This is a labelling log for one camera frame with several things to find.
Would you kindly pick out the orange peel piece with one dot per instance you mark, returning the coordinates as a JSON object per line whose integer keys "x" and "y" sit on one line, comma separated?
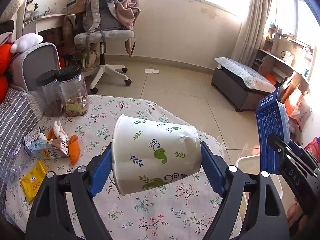
{"x": 73, "y": 149}

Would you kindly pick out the dark jar black lid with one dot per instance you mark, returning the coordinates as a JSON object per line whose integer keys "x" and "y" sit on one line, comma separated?
{"x": 48, "y": 89}

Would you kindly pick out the white paper on floor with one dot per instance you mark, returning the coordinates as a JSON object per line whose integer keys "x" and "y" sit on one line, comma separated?
{"x": 152, "y": 71}

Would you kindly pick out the grey backpack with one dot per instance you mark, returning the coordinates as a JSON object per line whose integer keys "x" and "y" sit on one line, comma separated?
{"x": 101, "y": 15}

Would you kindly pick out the orange peel pieces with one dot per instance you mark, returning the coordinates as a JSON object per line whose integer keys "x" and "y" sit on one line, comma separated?
{"x": 51, "y": 135}

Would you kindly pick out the beige curtain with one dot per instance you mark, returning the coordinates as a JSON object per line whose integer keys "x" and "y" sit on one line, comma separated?
{"x": 251, "y": 32}

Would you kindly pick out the wooden desk shelf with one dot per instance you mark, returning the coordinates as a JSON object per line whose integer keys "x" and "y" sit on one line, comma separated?
{"x": 287, "y": 63}

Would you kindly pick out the blue milk carton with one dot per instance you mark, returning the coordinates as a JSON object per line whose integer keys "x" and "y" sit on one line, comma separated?
{"x": 48, "y": 149}

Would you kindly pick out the white blue small box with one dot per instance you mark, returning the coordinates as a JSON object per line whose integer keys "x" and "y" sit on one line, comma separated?
{"x": 31, "y": 136}

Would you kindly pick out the floral tablecloth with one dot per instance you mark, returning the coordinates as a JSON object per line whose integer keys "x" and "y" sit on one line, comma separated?
{"x": 181, "y": 210}

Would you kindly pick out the white office chair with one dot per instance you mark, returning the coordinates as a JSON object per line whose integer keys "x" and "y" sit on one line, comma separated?
{"x": 96, "y": 48}

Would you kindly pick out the pink blanket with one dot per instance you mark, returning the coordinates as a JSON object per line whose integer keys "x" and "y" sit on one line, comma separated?
{"x": 127, "y": 13}

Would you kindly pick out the small white tissue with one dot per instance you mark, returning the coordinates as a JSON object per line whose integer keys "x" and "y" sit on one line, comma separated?
{"x": 42, "y": 137}

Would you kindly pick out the crumpled white tissue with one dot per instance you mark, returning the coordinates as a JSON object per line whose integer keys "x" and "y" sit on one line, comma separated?
{"x": 59, "y": 131}

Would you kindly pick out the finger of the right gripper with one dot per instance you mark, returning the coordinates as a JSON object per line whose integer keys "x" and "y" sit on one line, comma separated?
{"x": 300, "y": 169}

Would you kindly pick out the white trash bin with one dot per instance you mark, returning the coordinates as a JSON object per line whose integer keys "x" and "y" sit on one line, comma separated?
{"x": 251, "y": 165}

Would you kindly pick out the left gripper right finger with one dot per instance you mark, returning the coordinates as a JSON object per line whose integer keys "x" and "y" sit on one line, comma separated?
{"x": 265, "y": 216}

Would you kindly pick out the floral white paper cup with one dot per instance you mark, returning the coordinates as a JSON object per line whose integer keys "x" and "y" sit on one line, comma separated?
{"x": 148, "y": 154}

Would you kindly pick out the grey armchair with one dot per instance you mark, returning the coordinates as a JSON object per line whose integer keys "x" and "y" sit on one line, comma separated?
{"x": 26, "y": 67}

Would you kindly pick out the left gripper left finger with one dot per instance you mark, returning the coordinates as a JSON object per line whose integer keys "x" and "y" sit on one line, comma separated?
{"x": 49, "y": 217}

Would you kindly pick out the yellow snack wrapper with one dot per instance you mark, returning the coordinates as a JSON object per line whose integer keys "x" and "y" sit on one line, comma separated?
{"x": 32, "y": 181}

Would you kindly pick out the grey storage ottoman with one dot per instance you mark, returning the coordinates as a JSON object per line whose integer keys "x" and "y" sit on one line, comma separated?
{"x": 234, "y": 89}

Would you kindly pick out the grey striped cushion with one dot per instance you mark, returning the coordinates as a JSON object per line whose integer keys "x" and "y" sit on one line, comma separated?
{"x": 20, "y": 113}

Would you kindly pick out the quilted blue cover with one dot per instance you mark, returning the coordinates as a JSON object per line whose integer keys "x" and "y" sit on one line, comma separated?
{"x": 246, "y": 76}

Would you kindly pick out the clear jar black lid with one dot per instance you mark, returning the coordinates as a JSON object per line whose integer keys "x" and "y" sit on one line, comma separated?
{"x": 73, "y": 91}

